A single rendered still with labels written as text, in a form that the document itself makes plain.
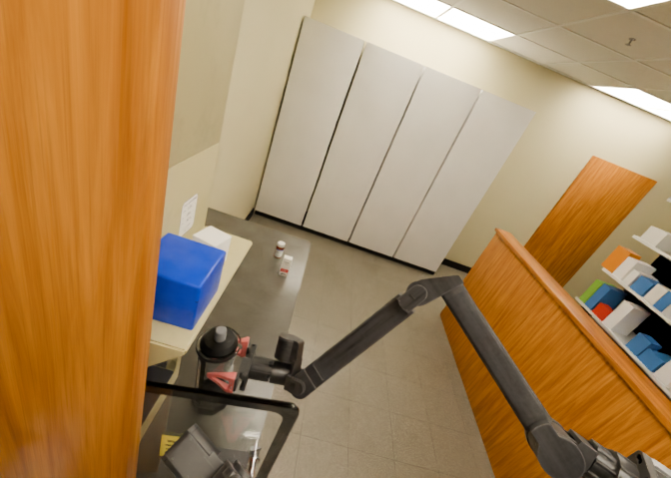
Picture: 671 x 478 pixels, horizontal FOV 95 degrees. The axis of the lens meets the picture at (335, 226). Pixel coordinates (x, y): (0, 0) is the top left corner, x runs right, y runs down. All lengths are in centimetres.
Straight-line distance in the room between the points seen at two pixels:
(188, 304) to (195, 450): 20
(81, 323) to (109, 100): 23
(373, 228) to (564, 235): 263
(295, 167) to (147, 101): 337
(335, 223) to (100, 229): 355
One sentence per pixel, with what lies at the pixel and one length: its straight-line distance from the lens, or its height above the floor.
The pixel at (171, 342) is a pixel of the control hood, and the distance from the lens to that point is 53.
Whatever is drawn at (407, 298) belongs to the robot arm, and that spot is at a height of 153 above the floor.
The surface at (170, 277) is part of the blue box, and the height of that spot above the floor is 160.
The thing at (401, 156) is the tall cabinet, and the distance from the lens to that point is 355.
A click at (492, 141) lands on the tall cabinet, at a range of 376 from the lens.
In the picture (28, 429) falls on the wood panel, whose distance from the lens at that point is 63.
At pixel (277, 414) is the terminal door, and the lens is 65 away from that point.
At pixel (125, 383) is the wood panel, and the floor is 154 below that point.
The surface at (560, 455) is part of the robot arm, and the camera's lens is 83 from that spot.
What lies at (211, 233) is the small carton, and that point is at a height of 157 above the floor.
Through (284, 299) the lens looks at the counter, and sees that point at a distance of 147.
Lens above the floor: 192
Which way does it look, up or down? 26 degrees down
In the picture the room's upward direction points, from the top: 22 degrees clockwise
